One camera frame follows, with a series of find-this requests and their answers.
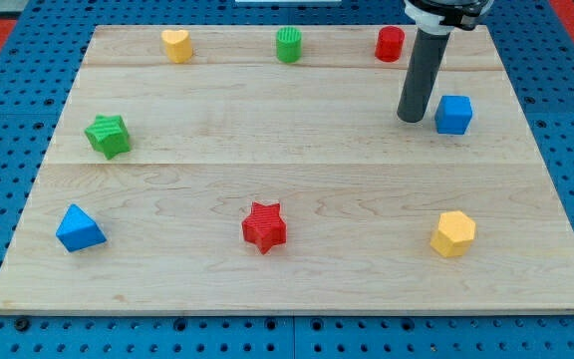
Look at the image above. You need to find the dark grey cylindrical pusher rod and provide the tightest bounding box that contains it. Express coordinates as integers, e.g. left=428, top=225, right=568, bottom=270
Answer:
left=396, top=27, right=451, bottom=125

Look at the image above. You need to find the white black robot wrist mount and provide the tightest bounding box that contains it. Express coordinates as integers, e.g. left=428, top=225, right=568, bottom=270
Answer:
left=404, top=0, right=493, bottom=35

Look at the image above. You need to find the blue cube block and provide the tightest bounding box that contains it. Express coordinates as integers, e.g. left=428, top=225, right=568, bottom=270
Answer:
left=434, top=96, right=473, bottom=135

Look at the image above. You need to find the red cylinder block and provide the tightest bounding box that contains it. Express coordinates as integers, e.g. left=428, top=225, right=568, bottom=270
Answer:
left=375, top=26, right=406, bottom=62

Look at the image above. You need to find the green cylinder block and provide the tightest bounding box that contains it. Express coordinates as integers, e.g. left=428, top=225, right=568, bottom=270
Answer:
left=275, top=26, right=302, bottom=63

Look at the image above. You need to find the yellow hexagon block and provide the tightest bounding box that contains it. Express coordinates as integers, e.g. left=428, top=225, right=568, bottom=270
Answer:
left=430, top=210, right=476, bottom=257

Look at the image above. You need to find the yellow heart block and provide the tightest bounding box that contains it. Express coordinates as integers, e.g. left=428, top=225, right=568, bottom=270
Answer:
left=161, top=29, right=193, bottom=63

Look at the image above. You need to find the light wooden board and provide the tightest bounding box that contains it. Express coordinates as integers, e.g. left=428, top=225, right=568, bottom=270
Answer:
left=0, top=25, right=574, bottom=316

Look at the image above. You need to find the red star block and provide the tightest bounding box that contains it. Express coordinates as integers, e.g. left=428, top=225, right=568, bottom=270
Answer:
left=241, top=202, right=287, bottom=254

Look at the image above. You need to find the green star block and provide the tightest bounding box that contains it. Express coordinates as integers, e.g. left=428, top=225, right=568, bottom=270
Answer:
left=84, top=115, right=132, bottom=160

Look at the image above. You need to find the blue triangle block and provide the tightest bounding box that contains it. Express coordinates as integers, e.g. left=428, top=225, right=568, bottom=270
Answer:
left=55, top=204, right=107, bottom=252

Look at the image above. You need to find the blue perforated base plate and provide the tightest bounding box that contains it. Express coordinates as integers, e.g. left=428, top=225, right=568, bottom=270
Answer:
left=0, top=0, right=574, bottom=358

